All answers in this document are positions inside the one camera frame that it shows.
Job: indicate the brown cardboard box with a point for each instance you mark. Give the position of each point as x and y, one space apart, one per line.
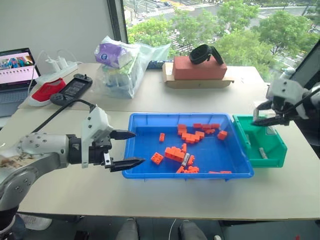
200 83

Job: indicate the white charger plug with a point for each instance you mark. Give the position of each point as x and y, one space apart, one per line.
61 62
51 62

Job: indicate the dark rounded shape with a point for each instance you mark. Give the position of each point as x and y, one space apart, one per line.
191 231

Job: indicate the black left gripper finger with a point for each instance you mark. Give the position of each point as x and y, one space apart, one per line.
122 135
125 164

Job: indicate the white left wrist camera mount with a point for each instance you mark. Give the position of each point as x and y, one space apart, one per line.
96 122

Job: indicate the dark window frame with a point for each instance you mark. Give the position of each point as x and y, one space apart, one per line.
118 20

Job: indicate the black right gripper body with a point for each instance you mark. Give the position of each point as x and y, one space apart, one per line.
283 108

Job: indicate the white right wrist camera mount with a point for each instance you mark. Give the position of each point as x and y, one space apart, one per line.
285 87

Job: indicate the clear plastic bag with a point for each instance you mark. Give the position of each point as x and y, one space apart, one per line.
145 65

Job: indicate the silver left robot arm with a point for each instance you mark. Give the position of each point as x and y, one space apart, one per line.
37 150

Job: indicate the red and white shoe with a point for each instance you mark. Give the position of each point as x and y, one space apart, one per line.
46 92

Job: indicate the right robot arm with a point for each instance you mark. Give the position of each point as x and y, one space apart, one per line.
312 105

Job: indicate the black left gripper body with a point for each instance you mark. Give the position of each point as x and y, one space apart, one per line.
97 152

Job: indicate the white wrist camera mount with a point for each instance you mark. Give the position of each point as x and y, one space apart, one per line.
285 87
96 122

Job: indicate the silver battery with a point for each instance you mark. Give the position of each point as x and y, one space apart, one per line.
185 160
263 153
256 114

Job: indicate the green plastic bin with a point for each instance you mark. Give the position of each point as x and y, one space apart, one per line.
271 150

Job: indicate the blue plastic bin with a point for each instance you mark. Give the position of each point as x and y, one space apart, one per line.
150 147

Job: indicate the large orange brick cluster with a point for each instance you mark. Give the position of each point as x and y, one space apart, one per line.
175 153

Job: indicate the dark blue object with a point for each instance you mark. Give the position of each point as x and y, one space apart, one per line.
155 65

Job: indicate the grey laptop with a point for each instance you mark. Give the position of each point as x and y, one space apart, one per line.
12 82

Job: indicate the white power strip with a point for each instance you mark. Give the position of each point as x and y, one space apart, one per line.
57 72

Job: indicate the purple tissue pack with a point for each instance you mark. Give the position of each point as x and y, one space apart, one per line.
112 53

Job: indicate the flat orange toy brick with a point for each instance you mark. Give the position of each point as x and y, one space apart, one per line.
214 172
225 172

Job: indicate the black handheld game controller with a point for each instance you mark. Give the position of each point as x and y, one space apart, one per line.
73 87

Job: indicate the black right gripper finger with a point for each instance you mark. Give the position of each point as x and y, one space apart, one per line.
271 122
265 104

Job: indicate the red brick block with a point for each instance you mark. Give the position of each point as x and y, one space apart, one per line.
197 70

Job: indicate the small orange toy brick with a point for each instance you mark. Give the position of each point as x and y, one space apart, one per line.
184 147
191 160
162 137

